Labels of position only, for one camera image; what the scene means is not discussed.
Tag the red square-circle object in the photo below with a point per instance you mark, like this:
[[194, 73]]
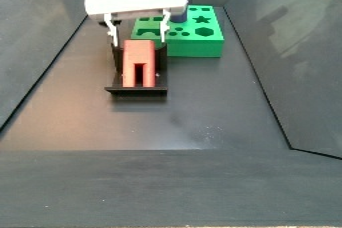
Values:
[[139, 63]]

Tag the green shape-sorter fixture block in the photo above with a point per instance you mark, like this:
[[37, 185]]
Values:
[[195, 38]]

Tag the black curved regrasp stand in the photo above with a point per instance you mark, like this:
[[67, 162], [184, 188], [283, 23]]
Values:
[[159, 90]]

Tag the purple cylinder peg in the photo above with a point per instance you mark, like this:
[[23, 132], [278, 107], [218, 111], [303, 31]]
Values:
[[179, 18]]

